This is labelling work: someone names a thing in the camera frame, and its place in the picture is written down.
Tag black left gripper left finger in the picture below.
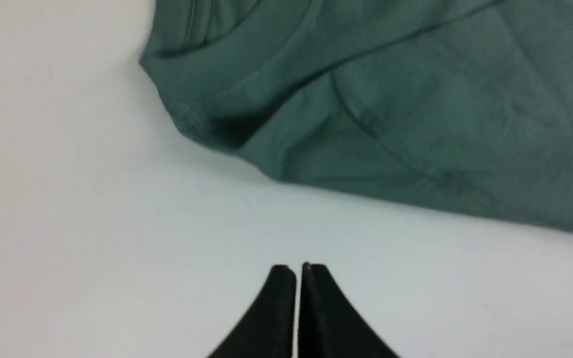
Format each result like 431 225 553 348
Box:
210 265 296 358

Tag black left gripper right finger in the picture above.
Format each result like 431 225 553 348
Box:
297 263 398 358

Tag green long sleeve shirt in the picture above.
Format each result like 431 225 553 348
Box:
140 0 573 233

